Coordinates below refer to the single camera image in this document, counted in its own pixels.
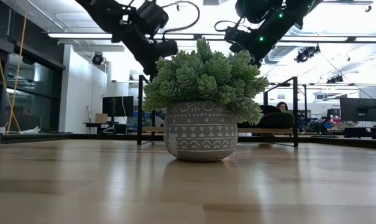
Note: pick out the black metal wooden shelf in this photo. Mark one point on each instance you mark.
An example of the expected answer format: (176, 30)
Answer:
(295, 118)

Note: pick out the black aluminium table frame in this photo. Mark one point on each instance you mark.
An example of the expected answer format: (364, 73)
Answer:
(82, 136)

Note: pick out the small cardboard box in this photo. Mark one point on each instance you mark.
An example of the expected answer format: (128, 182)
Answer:
(101, 118)

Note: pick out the background dark desk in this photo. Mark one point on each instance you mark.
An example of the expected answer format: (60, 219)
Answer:
(113, 126)

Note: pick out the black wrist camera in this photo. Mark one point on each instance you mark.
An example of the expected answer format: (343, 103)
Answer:
(237, 39)
(167, 48)

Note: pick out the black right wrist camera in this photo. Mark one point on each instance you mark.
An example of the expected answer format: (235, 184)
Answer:
(237, 39)

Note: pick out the black ceiling camera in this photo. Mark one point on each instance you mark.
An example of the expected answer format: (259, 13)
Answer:
(98, 58)
(305, 54)

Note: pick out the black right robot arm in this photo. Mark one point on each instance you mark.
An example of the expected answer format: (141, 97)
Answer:
(287, 12)

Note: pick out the person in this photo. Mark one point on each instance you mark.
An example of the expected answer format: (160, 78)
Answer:
(282, 106)

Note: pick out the long ceiling light bar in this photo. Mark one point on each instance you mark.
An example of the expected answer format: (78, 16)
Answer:
(82, 35)

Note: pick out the black computer monitor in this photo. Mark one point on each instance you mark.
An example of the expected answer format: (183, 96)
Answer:
(117, 105)
(358, 109)

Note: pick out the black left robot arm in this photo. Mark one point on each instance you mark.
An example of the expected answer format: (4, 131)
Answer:
(97, 7)

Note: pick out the green succulent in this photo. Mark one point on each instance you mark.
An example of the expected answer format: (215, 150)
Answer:
(200, 133)

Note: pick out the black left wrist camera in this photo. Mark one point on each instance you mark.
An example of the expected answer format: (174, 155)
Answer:
(167, 48)

